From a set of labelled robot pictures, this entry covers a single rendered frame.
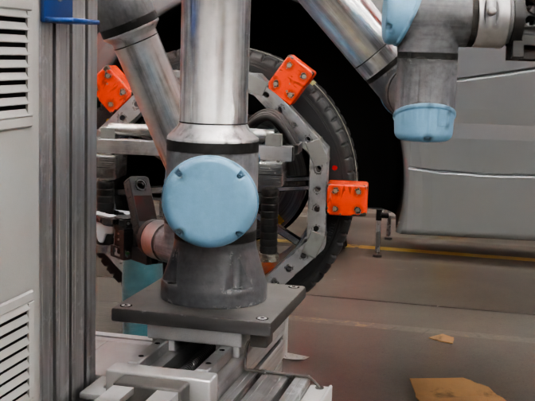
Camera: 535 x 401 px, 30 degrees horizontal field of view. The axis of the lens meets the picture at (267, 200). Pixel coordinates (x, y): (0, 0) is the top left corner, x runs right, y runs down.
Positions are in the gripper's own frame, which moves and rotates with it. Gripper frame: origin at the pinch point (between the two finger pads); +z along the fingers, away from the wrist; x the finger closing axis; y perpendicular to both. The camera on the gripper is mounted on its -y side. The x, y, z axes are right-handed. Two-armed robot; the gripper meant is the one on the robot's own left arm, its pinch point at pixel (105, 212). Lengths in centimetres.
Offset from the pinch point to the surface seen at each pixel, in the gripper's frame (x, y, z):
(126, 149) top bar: 3.7, -13.0, -1.6
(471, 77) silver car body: 83, -30, -23
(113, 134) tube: 1.8, -15.9, 0.4
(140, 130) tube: 5.9, -17.2, -3.6
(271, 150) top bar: 24.9, -14.2, -22.7
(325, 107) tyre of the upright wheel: 51, -22, -9
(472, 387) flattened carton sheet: 170, 81, 42
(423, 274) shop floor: 299, 82, 188
